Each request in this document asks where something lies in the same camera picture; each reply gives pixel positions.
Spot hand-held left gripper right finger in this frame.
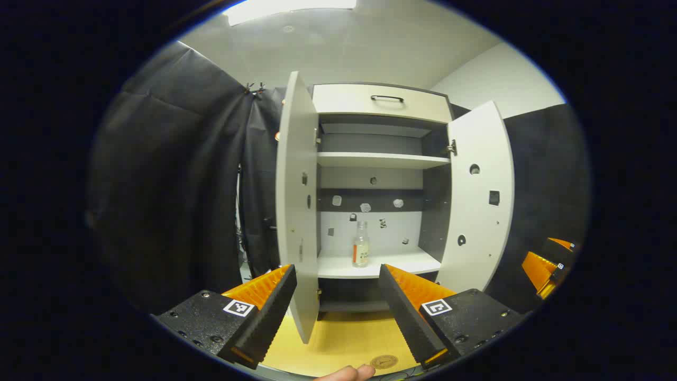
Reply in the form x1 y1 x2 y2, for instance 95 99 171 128
378 264 524 366

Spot white cabinet shelf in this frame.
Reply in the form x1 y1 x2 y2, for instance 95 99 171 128
317 152 450 170
317 249 442 279

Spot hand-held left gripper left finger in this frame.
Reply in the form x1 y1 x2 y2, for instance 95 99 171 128
151 264 298 370

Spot clear glass bottle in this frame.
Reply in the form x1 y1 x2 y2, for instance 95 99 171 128
353 221 370 268

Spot white cabinet drawer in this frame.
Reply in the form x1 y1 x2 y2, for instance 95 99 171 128
312 84 453 124

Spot black backdrop cloth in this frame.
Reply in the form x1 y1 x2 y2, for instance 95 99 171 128
87 41 590 315

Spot white cabinet door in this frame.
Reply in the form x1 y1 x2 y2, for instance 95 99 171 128
435 101 515 294
276 71 321 344

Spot white and grey cabinet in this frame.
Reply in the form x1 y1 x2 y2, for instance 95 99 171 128
309 83 455 321

